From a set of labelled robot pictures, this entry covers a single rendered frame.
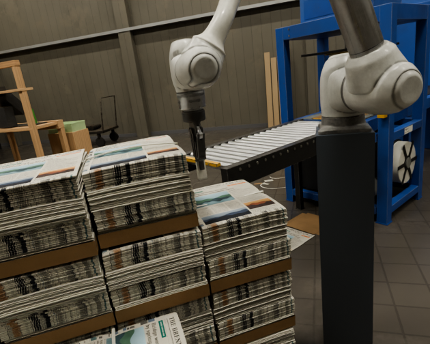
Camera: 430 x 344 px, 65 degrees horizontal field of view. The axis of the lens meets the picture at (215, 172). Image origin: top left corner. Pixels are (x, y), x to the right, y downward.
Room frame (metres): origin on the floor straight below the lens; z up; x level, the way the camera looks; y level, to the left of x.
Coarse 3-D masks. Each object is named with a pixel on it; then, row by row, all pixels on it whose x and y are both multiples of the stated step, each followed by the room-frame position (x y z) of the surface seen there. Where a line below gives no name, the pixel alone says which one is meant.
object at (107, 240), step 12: (180, 216) 0.91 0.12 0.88; (192, 216) 0.92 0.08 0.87; (132, 228) 0.87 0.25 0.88; (144, 228) 0.88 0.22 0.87; (156, 228) 0.89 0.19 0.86; (168, 228) 0.90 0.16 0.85; (180, 228) 0.91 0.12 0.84; (108, 240) 0.86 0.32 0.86; (120, 240) 0.86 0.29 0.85; (132, 240) 0.87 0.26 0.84
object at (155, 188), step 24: (96, 168) 0.89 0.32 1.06; (120, 168) 0.88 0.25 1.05; (144, 168) 0.89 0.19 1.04; (168, 168) 0.91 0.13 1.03; (96, 192) 0.86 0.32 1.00; (120, 192) 0.87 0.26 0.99; (144, 192) 0.89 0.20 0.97; (168, 192) 0.90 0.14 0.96; (192, 192) 0.92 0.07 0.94; (96, 216) 0.85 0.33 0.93; (120, 216) 0.86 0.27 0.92; (144, 216) 0.88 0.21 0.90; (168, 216) 0.90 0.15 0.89
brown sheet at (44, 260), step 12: (96, 240) 0.85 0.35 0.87; (48, 252) 0.79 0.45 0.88; (60, 252) 0.80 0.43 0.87; (72, 252) 0.80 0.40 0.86; (84, 252) 0.81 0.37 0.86; (96, 252) 0.82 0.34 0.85; (0, 264) 0.76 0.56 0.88; (12, 264) 0.77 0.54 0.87; (24, 264) 0.77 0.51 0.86; (36, 264) 0.78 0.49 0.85; (48, 264) 0.79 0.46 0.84; (0, 276) 0.76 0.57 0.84
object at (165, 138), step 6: (150, 138) 1.25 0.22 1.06; (156, 138) 1.22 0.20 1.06; (162, 138) 1.20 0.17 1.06; (168, 138) 1.19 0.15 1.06; (114, 144) 1.23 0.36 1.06; (120, 144) 1.21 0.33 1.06; (126, 144) 1.19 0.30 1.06; (132, 144) 1.17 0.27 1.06; (138, 144) 1.16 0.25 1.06; (144, 144) 1.15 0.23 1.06; (96, 150) 1.15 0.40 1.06; (102, 150) 1.13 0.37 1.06; (108, 150) 1.12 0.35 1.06; (120, 150) 1.10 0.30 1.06
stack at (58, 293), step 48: (240, 192) 1.18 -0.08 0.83; (144, 240) 0.89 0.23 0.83; (192, 240) 0.90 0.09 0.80; (240, 240) 0.94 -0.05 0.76; (288, 240) 0.99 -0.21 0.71; (0, 288) 0.76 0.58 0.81; (48, 288) 0.79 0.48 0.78; (96, 288) 0.82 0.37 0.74; (144, 288) 0.85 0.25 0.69; (240, 288) 0.94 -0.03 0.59; (288, 288) 0.99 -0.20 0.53; (0, 336) 0.75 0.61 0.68; (192, 336) 0.88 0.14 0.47; (288, 336) 0.97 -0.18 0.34
